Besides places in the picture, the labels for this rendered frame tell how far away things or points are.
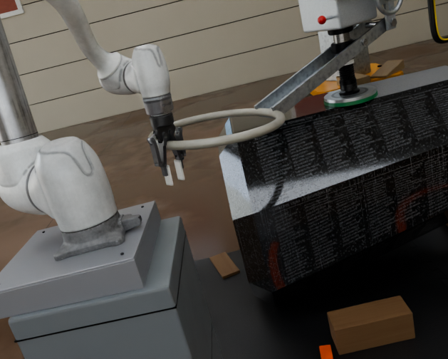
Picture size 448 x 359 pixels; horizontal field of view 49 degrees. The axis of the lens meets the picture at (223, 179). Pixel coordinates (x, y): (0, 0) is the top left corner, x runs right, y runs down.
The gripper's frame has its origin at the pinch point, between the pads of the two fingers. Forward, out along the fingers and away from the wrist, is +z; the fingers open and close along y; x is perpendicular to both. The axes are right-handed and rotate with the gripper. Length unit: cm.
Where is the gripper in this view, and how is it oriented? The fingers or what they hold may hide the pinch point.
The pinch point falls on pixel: (173, 173)
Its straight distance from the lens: 161.2
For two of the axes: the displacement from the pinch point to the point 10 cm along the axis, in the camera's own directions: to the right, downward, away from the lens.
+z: 1.7, 9.3, 3.2
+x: -7.1, -1.0, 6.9
